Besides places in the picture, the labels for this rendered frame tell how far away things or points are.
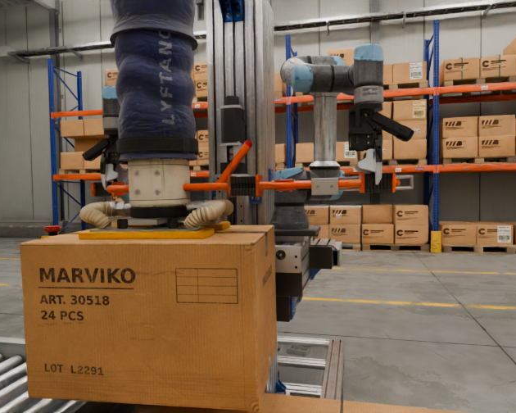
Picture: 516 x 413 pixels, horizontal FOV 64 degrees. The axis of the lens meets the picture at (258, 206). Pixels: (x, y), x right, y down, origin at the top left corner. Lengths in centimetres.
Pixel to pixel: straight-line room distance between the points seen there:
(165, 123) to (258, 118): 72
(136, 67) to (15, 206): 1200
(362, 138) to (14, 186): 1232
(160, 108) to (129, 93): 10
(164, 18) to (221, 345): 83
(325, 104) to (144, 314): 98
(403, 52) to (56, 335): 936
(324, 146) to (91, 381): 107
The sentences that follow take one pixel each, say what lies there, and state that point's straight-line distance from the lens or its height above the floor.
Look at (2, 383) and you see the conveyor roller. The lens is 177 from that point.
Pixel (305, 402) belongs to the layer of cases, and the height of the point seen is 54.
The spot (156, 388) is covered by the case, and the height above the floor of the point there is 71.
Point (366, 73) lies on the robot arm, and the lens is 114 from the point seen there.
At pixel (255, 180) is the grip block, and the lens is 109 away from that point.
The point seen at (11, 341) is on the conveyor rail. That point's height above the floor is 59.
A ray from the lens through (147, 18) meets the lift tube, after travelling 119.
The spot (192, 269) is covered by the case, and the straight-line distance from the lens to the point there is 99.
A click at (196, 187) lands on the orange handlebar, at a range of 115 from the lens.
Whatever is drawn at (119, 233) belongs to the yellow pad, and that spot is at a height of 108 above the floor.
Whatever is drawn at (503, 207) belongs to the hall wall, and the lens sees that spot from 993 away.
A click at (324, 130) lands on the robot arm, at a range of 158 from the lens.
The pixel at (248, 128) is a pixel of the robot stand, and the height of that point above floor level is 145.
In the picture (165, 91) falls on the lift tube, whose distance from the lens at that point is 114.
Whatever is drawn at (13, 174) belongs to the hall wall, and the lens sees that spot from 1310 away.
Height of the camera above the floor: 118
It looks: 2 degrees down
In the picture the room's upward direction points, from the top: 1 degrees counter-clockwise
